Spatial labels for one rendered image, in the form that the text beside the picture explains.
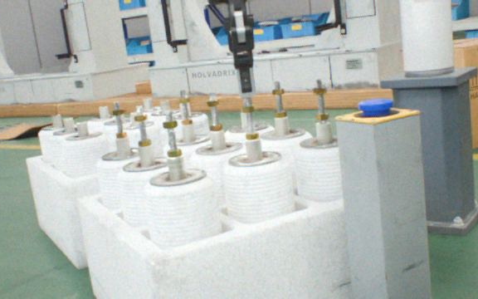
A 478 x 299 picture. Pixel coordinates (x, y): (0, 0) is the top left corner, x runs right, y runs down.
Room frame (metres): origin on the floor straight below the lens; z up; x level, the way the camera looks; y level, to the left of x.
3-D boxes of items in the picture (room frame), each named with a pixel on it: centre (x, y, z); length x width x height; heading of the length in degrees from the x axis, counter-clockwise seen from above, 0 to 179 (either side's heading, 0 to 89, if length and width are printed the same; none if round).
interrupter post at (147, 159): (0.87, 0.14, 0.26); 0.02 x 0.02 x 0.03
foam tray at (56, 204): (1.40, 0.27, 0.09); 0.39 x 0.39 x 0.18; 28
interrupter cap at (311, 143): (0.87, -0.13, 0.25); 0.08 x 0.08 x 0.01
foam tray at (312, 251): (0.92, 0.03, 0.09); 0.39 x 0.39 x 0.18; 27
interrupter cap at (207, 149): (0.92, 0.03, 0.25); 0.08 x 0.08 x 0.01
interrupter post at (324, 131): (0.87, -0.13, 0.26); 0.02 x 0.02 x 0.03
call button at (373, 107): (0.70, -0.16, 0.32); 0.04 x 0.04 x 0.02
